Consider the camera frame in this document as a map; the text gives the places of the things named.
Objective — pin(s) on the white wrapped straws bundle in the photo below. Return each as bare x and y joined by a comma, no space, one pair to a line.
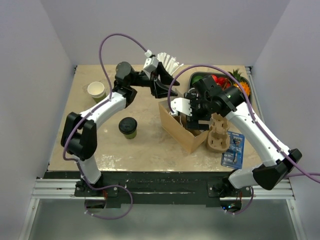
169,62

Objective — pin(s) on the small orange pineapple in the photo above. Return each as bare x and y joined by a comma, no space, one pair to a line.
242,80

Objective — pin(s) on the blue razor blister pack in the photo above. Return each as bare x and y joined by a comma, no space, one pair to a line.
233,157

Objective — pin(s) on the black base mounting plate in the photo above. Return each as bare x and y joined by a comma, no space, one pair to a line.
150,188

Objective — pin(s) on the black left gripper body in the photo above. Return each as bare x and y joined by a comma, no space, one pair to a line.
141,80

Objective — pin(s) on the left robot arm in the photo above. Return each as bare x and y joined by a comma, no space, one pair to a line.
79,137

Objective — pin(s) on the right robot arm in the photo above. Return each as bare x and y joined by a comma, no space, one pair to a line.
277,159

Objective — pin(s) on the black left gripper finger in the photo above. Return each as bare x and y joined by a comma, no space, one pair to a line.
163,75
159,90

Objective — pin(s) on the brown pulp cup carrier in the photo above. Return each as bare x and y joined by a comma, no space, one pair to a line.
218,139

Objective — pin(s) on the green paper coffee cup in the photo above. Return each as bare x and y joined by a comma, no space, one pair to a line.
130,134

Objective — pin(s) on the brown paper bag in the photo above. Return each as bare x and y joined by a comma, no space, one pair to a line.
189,140

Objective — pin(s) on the green lime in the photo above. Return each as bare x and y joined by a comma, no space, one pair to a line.
195,79

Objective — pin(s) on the grey fruit tray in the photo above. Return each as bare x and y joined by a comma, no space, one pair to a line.
203,74

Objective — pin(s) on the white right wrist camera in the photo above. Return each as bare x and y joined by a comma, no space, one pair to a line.
181,105

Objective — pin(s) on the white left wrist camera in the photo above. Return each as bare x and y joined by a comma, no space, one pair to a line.
151,63

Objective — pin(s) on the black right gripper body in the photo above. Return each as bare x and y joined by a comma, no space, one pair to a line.
201,110

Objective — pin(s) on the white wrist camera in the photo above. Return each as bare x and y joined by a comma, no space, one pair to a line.
151,63
181,105

